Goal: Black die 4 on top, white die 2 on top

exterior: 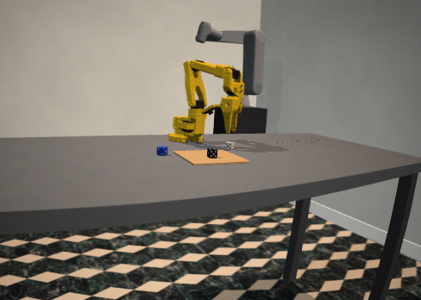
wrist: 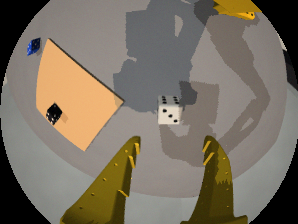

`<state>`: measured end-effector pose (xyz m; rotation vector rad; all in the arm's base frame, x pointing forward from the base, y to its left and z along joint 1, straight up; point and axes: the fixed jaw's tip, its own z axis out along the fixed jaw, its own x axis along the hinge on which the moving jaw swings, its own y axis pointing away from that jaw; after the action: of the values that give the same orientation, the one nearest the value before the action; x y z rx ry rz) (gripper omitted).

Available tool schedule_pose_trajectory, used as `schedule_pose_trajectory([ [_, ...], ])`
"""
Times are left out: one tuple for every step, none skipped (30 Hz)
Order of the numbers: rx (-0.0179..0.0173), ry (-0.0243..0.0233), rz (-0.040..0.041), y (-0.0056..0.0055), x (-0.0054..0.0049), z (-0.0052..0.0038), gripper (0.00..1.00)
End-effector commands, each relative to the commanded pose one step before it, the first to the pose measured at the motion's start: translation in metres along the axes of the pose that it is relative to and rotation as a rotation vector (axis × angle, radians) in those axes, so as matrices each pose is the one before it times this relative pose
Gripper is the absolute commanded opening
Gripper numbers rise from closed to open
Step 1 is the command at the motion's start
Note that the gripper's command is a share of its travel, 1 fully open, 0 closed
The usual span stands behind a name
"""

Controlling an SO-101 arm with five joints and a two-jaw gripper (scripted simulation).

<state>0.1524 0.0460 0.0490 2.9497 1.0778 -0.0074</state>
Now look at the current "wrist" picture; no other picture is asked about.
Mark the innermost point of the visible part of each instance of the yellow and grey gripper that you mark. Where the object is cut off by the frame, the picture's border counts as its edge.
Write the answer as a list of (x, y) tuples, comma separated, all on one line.
[(104, 201)]

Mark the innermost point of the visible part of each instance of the black die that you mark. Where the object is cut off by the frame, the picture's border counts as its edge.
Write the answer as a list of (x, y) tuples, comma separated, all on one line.
[(53, 114)]

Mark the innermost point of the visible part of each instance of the white die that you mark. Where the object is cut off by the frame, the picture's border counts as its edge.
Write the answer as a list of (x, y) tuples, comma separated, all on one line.
[(169, 109)]

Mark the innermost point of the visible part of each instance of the orange mat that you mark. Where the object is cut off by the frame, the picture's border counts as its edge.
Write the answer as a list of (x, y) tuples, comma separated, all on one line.
[(86, 102)]

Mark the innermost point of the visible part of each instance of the blue die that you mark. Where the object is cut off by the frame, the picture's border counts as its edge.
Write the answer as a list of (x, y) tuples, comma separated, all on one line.
[(33, 46)]

